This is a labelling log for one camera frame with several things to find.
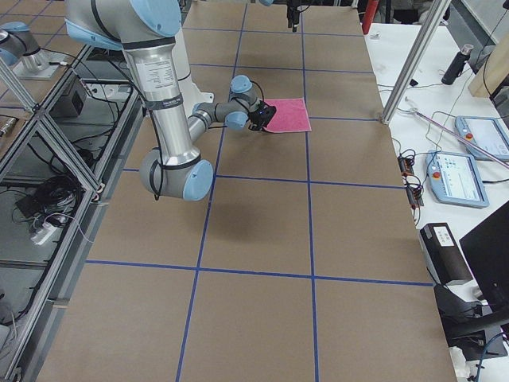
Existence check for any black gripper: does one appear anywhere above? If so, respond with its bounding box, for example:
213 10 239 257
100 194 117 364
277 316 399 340
286 0 302 32
248 103 276 131

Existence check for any pink and grey towel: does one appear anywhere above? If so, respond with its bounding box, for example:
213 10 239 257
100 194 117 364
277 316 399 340
264 98 312 134

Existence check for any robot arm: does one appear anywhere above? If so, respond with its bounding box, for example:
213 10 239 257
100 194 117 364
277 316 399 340
65 1 277 201

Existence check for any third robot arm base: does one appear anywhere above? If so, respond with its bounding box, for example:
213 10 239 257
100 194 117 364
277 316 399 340
1 21 68 80

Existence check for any red cylinder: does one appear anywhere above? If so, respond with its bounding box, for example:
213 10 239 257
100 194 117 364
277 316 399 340
361 0 379 35

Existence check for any reacher grabber stick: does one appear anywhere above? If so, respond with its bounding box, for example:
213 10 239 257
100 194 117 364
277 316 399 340
404 96 508 169

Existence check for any small circuit board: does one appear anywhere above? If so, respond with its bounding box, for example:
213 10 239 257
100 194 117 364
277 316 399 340
398 155 424 210

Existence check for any black water bottle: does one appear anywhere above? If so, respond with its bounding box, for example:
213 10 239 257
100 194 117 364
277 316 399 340
441 44 474 85

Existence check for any near blue teach pendant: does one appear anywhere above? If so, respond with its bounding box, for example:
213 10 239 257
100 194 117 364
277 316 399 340
425 150 490 209

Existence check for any blue teach pendant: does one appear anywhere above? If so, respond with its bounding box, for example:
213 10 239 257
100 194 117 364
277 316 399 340
455 115 508 162
425 150 490 209

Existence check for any far blue teach pendant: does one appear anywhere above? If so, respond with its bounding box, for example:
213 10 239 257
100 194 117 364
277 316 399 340
455 115 508 162

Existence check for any black box with label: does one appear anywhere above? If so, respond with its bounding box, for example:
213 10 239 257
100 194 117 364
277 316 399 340
419 223 473 287

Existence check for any white power strip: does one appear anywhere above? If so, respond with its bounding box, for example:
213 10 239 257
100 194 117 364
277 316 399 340
30 222 56 245

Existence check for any black monitor with stand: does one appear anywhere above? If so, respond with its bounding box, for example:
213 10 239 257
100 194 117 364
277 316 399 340
434 204 508 361

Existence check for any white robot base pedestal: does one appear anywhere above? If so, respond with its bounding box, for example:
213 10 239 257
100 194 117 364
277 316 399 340
172 29 215 116

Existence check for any aluminium frame post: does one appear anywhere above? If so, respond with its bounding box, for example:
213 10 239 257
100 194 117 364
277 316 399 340
380 0 451 125

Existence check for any aluminium frame rail structure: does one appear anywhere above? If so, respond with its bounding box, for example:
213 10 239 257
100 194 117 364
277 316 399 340
1 47 142 381

